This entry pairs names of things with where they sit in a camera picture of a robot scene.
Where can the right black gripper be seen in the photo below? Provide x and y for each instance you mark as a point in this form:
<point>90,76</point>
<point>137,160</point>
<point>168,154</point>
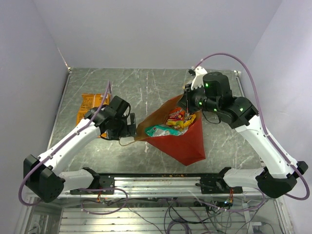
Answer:
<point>185,102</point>

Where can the teal snack packet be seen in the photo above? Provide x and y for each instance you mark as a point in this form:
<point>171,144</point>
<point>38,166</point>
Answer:
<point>163,130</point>

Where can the aluminium frame rail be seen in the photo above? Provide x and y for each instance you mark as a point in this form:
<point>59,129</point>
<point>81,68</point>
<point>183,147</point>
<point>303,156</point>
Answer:
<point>143,185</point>

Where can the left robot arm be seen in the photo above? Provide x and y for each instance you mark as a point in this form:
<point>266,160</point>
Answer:
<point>44,175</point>

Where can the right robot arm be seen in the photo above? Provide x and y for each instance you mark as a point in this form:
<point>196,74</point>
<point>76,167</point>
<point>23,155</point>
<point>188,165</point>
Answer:
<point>211,92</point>

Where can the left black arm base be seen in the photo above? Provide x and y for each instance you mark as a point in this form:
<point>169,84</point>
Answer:
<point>106,185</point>

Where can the orange kettle chips bag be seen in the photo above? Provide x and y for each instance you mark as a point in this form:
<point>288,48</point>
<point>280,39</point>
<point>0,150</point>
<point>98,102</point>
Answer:
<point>89,101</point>

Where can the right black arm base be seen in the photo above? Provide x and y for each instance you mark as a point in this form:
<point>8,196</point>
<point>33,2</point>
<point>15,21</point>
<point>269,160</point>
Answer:
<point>211,185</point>

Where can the red paper bag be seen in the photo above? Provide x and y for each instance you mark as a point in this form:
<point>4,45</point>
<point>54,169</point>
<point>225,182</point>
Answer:
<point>187,148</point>

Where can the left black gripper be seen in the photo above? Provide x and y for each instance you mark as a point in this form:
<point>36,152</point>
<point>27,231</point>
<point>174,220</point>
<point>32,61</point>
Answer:
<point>128,130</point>

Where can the yellow candy packet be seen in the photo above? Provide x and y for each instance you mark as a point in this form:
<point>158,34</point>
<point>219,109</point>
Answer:
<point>188,120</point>

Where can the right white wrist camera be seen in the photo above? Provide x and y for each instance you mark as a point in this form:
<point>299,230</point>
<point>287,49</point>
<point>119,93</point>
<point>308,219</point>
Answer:
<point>198,74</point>

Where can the red yellow snack packet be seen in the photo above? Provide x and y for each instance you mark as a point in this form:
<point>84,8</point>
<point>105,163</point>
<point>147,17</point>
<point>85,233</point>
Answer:
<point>177,119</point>

